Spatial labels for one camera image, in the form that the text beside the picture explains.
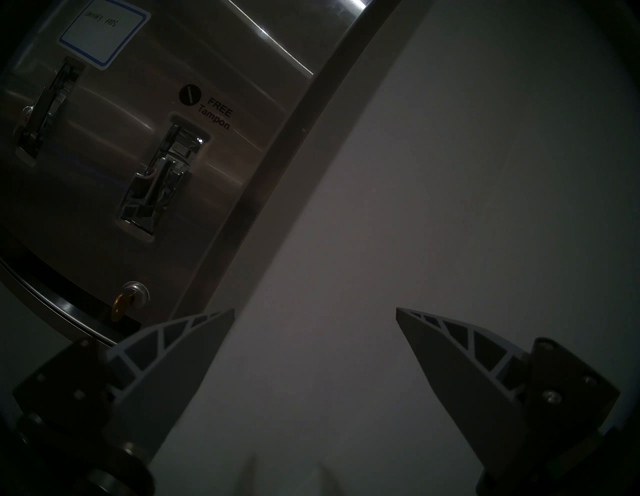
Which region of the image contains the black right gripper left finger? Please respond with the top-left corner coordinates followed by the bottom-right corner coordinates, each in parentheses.
top-left (12, 307), bottom-right (237, 466)

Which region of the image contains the white label blue border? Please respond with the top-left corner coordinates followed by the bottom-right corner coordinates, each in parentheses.
top-left (57, 0), bottom-right (152, 70)

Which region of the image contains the chrome dispensing lever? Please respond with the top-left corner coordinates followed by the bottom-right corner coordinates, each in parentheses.
top-left (12, 57), bottom-right (86, 163)
top-left (116, 115), bottom-right (213, 238)

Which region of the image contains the free tampon sticker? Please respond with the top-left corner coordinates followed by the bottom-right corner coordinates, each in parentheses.
top-left (178, 83), bottom-right (235, 132)

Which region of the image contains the stainless steel wall dispenser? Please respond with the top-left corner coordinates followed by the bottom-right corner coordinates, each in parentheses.
top-left (0, 0), bottom-right (406, 348)

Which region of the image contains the small metal door key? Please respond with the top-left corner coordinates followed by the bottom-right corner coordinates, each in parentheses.
top-left (110, 281), bottom-right (151, 323)

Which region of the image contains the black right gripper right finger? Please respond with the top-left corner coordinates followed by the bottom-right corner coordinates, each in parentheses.
top-left (395, 306), bottom-right (621, 481)

